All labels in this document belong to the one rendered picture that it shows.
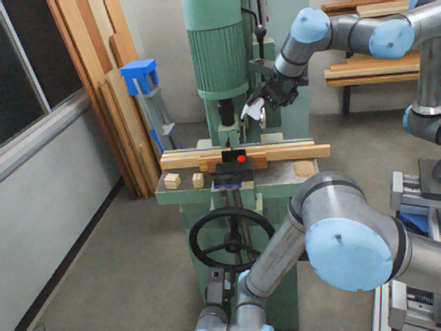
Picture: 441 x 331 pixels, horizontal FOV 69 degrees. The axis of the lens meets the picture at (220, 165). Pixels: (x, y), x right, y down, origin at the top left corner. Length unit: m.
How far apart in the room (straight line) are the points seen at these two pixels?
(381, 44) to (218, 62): 0.47
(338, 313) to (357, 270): 1.35
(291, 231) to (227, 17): 0.63
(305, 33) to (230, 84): 0.36
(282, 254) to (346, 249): 0.26
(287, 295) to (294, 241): 0.88
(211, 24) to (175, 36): 2.59
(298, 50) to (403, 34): 0.21
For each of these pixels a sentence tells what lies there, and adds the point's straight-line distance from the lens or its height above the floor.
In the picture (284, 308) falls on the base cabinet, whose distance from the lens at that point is 1.67.
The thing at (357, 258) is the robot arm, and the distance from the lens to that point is 0.53.
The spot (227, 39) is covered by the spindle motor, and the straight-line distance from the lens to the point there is 1.03.
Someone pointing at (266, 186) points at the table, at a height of 0.89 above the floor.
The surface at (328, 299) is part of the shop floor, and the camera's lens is 1.93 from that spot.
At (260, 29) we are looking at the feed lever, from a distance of 0.96.
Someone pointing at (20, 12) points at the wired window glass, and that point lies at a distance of 2.44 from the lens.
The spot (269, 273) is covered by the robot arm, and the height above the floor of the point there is 0.96.
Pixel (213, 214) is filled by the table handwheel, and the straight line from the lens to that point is 0.98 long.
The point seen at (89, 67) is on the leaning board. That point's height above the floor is 1.10.
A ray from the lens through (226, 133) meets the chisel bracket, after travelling 1.16.
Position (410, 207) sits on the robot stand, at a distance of 1.40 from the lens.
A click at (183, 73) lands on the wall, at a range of 3.68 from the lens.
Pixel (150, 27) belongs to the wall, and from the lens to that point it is 3.65.
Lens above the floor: 1.58
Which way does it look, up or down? 32 degrees down
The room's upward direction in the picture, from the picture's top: 10 degrees counter-clockwise
